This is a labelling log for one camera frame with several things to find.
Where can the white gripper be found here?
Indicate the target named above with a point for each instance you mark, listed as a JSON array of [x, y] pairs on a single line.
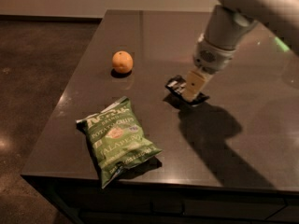
[[212, 59]]

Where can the black rxbar chocolate bar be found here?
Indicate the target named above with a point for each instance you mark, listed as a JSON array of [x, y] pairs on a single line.
[[176, 85]]

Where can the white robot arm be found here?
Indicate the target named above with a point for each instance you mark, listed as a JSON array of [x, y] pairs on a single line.
[[229, 22]]

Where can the orange fruit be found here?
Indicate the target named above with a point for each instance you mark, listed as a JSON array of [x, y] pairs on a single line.
[[122, 62]]

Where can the green jalapeno chips bag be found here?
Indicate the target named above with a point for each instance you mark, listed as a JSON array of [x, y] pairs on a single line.
[[117, 140]]

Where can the dark cabinet drawers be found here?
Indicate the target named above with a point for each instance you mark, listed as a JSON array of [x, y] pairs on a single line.
[[84, 202]]

